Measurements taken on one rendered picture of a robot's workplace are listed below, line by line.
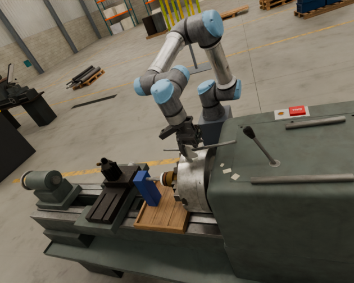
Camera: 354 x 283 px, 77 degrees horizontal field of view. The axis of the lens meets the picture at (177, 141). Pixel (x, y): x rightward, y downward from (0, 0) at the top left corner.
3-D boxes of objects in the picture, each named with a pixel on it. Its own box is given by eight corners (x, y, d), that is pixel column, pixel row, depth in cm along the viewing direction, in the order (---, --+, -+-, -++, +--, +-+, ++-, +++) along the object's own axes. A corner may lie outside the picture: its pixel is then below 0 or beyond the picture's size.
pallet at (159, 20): (169, 29, 1241) (163, 9, 1185) (165, 33, 1183) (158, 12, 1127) (151, 35, 1290) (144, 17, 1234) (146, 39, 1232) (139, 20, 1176)
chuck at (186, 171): (218, 170, 128) (203, 132, 107) (211, 224, 108) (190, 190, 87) (204, 171, 131) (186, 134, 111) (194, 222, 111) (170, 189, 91)
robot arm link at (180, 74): (161, 66, 85) (149, 83, 79) (186, 60, 79) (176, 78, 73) (169, 83, 90) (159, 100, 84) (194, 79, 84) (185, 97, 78)
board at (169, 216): (199, 180, 138) (197, 176, 136) (184, 234, 112) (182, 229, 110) (158, 180, 151) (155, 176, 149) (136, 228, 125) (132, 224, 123)
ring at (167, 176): (180, 165, 114) (164, 166, 118) (175, 179, 108) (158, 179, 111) (186, 178, 119) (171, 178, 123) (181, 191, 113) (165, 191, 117)
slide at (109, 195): (141, 169, 157) (139, 165, 154) (111, 224, 126) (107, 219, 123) (121, 170, 164) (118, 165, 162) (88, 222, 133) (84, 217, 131)
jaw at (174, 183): (193, 178, 106) (186, 197, 97) (195, 186, 109) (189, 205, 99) (172, 179, 111) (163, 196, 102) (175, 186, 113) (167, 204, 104)
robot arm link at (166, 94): (174, 74, 72) (164, 90, 67) (186, 100, 79) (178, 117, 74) (154, 78, 76) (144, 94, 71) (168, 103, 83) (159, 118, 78)
